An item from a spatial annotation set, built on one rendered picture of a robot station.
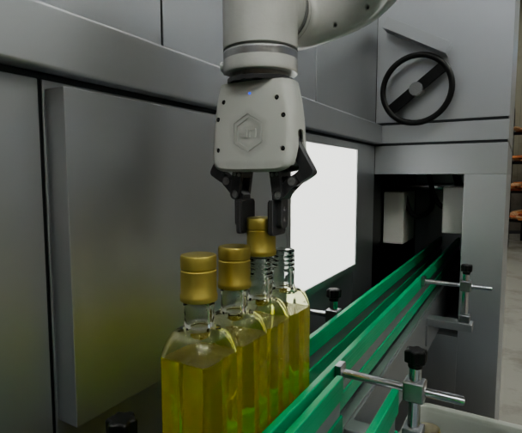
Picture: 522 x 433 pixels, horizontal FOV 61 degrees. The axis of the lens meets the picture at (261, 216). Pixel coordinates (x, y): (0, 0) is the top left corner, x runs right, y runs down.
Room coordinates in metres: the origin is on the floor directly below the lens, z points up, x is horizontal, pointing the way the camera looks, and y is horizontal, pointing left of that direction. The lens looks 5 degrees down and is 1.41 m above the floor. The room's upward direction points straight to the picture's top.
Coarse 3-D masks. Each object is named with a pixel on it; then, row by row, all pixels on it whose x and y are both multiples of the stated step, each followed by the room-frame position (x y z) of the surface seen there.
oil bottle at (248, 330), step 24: (216, 312) 0.46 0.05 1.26; (240, 336) 0.43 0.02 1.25; (264, 336) 0.46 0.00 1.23; (240, 360) 0.43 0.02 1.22; (264, 360) 0.46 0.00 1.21; (240, 384) 0.43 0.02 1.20; (264, 384) 0.46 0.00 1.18; (240, 408) 0.43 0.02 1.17; (264, 408) 0.46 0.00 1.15; (240, 432) 0.43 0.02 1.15
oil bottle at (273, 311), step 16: (256, 304) 0.49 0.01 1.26; (272, 304) 0.50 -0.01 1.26; (272, 320) 0.48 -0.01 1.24; (288, 320) 0.52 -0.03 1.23; (272, 336) 0.48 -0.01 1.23; (288, 336) 0.52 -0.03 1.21; (272, 352) 0.48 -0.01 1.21; (288, 352) 0.52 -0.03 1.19; (272, 368) 0.48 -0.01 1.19; (288, 368) 0.52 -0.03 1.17; (272, 384) 0.48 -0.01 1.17; (288, 384) 0.52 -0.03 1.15; (272, 400) 0.48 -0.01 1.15; (288, 400) 0.52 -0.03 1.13; (272, 416) 0.48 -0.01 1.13
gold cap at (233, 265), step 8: (224, 248) 0.45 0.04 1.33; (232, 248) 0.45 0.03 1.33; (240, 248) 0.45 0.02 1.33; (248, 248) 0.45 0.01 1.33; (224, 256) 0.45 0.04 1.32; (232, 256) 0.44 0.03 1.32; (240, 256) 0.45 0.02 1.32; (248, 256) 0.45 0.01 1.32; (224, 264) 0.45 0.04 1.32; (232, 264) 0.44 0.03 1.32; (240, 264) 0.45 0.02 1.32; (248, 264) 0.45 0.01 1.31; (224, 272) 0.45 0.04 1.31; (232, 272) 0.44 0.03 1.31; (240, 272) 0.45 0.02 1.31; (248, 272) 0.45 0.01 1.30; (224, 280) 0.45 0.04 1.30; (232, 280) 0.44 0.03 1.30; (240, 280) 0.45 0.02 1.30; (248, 280) 0.45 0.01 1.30; (224, 288) 0.45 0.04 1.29; (232, 288) 0.44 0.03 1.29; (240, 288) 0.45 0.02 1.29; (248, 288) 0.45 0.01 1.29
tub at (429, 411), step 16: (432, 416) 0.73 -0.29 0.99; (448, 416) 0.71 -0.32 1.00; (464, 416) 0.70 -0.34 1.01; (480, 416) 0.70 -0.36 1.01; (400, 432) 0.65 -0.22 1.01; (448, 432) 0.71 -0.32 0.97; (464, 432) 0.70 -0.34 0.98; (480, 432) 0.69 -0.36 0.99; (496, 432) 0.68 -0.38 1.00; (512, 432) 0.67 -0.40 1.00
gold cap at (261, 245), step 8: (256, 216) 0.52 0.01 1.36; (264, 216) 0.52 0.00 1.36; (248, 224) 0.51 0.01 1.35; (256, 224) 0.50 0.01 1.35; (264, 224) 0.50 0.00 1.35; (248, 232) 0.51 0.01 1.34; (256, 232) 0.50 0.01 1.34; (264, 232) 0.50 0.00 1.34; (248, 240) 0.51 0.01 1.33; (256, 240) 0.50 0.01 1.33; (264, 240) 0.50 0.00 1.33; (272, 240) 0.50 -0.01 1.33; (256, 248) 0.50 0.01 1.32; (264, 248) 0.50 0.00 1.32; (272, 248) 0.50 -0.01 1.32; (256, 256) 0.50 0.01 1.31; (264, 256) 0.50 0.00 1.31
